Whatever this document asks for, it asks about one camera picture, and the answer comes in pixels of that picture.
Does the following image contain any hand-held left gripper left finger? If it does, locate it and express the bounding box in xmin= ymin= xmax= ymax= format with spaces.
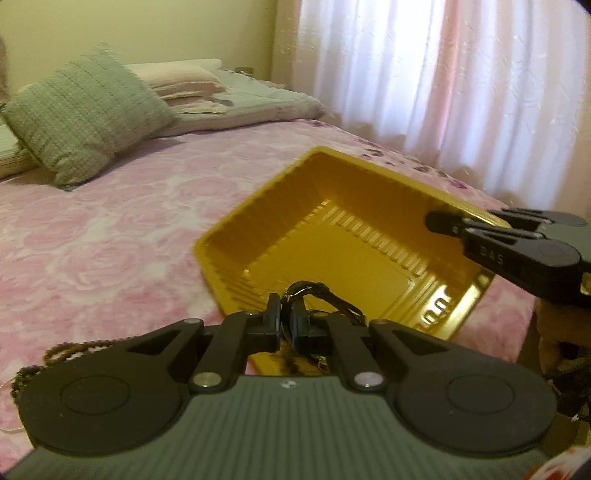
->
xmin=124 ymin=293 xmax=283 ymax=394

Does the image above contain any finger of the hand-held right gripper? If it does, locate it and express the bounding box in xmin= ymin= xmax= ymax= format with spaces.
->
xmin=462 ymin=226 xmax=546 ymax=284
xmin=425 ymin=209 xmax=509 ymax=239

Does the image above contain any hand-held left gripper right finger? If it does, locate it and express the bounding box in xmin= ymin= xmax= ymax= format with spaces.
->
xmin=288 ymin=298 xmax=447 ymax=394

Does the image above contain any black cord necklace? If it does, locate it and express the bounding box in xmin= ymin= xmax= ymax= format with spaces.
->
xmin=283 ymin=281 xmax=370 ymax=370

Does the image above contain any yellow plastic tray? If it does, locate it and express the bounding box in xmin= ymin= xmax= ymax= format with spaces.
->
xmin=193 ymin=146 xmax=512 ymax=377

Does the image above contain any brown beaded necklace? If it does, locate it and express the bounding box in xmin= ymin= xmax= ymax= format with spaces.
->
xmin=44 ymin=338 xmax=136 ymax=366

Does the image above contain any dark beaded necklace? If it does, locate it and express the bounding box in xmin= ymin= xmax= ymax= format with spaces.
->
xmin=10 ymin=364 xmax=49 ymax=403

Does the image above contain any brown wooden furniture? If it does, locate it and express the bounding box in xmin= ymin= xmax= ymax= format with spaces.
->
xmin=534 ymin=299 xmax=583 ymax=380

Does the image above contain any white pink sheer curtain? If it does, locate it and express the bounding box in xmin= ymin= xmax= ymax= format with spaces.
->
xmin=276 ymin=0 xmax=591 ymax=223

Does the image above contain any pink floral blanket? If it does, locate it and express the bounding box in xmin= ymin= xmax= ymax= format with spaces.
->
xmin=0 ymin=117 xmax=542 ymax=437

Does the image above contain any stack of flat pillows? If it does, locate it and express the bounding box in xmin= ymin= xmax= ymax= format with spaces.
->
xmin=154 ymin=68 xmax=329 ymax=138

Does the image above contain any folded pink blanket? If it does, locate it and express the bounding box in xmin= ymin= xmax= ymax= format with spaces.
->
xmin=124 ymin=58 xmax=228 ymax=114

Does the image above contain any green textured pillow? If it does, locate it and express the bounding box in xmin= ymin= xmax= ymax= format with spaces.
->
xmin=0 ymin=43 xmax=182 ymax=191

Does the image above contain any striped pillow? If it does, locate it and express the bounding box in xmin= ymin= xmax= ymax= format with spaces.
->
xmin=0 ymin=121 xmax=43 ymax=181

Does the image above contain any brown wooden headboard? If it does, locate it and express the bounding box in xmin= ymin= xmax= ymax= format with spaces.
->
xmin=0 ymin=36 xmax=11 ymax=104

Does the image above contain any thin pale cord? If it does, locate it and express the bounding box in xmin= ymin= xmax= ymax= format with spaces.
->
xmin=0 ymin=376 xmax=25 ymax=435

